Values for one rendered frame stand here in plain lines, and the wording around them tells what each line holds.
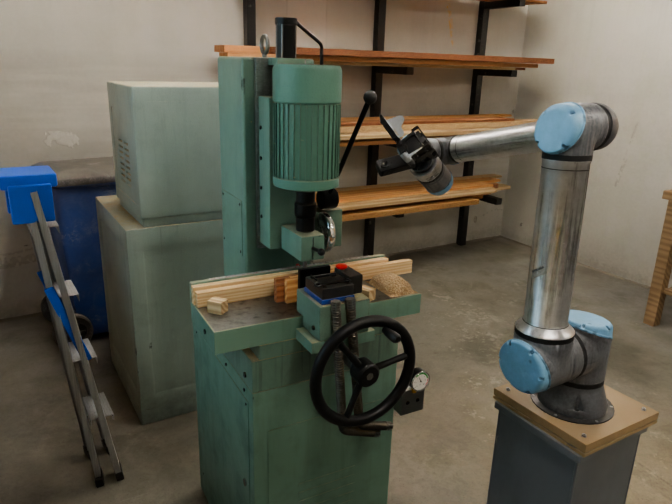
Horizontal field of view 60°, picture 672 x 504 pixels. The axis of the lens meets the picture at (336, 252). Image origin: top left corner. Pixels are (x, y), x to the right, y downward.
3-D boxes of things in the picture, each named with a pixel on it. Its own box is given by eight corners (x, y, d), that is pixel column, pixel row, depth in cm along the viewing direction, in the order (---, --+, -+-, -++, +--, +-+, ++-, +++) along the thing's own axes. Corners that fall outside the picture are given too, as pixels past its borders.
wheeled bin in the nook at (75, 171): (52, 360, 304) (28, 175, 274) (37, 321, 346) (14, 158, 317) (174, 332, 338) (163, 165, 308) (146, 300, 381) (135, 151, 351)
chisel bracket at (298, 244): (301, 267, 157) (301, 237, 154) (280, 252, 169) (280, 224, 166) (325, 264, 160) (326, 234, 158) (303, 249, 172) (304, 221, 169)
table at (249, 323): (226, 374, 131) (225, 349, 129) (190, 321, 156) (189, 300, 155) (441, 325, 159) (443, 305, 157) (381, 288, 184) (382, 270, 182)
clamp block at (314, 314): (317, 342, 141) (318, 307, 138) (294, 320, 152) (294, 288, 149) (370, 331, 147) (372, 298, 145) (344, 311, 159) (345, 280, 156)
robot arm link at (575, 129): (580, 390, 157) (624, 103, 136) (537, 408, 148) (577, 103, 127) (533, 367, 169) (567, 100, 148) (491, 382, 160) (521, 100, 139)
